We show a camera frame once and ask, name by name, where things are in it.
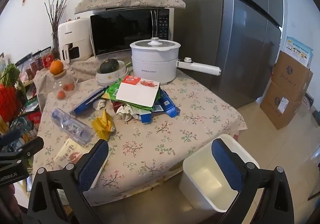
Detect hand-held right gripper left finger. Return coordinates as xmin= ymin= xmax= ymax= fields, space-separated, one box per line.
xmin=27 ymin=139 xmax=109 ymax=224

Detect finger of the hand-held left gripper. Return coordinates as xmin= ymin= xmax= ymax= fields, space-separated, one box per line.
xmin=11 ymin=136 xmax=44 ymax=162

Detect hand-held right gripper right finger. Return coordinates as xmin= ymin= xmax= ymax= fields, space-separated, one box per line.
xmin=211 ymin=138 xmax=295 ymax=224

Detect white plastic bin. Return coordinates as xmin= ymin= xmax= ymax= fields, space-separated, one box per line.
xmin=179 ymin=134 xmax=260 ymax=213

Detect large blue carton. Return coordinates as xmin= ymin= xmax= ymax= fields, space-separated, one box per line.
xmin=69 ymin=86 xmax=108 ymax=116

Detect green yellow snack wrapper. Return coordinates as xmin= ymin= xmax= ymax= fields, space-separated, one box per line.
xmin=101 ymin=79 xmax=160 ymax=116

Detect white red packet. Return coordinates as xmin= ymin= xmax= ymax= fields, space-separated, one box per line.
xmin=116 ymin=76 xmax=160 ymax=108

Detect beige paper packet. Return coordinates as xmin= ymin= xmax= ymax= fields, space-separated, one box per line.
xmin=53 ymin=138 xmax=108 ymax=189

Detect clear plastic bottle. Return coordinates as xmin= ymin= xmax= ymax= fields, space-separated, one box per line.
xmin=51 ymin=107 xmax=92 ymax=145

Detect red net bag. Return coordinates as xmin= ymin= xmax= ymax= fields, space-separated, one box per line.
xmin=0 ymin=83 xmax=21 ymax=122

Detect crumpled white tissue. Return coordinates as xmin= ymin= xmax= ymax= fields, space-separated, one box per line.
xmin=92 ymin=99 xmax=107 ymax=111
xmin=116 ymin=104 xmax=137 ymax=122

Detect floral tablecloth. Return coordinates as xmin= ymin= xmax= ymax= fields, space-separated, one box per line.
xmin=32 ymin=57 xmax=248 ymax=206

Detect glass jar with cork lid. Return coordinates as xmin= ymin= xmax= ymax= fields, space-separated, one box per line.
xmin=49 ymin=69 xmax=77 ymax=100

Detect cardboard box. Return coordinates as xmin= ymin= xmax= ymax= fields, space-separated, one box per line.
xmin=259 ymin=81 xmax=303 ymax=130
xmin=271 ymin=50 xmax=313 ymax=101

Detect white bowl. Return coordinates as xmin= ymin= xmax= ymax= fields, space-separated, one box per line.
xmin=96 ymin=60 xmax=129 ymax=87

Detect row of red packets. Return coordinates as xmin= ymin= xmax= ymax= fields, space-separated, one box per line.
xmin=15 ymin=48 xmax=55 ymax=82

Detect green squash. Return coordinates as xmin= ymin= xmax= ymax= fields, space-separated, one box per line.
xmin=99 ymin=58 xmax=121 ymax=74

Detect white air fryer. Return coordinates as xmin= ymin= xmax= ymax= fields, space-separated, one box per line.
xmin=57 ymin=17 xmax=94 ymax=64

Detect white electric pot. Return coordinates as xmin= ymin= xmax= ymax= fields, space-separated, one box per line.
xmin=129 ymin=37 xmax=222 ymax=85

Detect grey refrigerator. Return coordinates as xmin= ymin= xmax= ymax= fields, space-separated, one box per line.
xmin=174 ymin=0 xmax=284 ymax=109

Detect dried branches in vase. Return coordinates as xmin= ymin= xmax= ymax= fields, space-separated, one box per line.
xmin=44 ymin=0 xmax=73 ymax=52

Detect blue white printed box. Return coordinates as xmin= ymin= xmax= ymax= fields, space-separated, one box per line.
xmin=284 ymin=36 xmax=314 ymax=68

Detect black microwave oven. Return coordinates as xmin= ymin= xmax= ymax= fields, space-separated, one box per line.
xmin=90 ymin=7 xmax=173 ymax=58

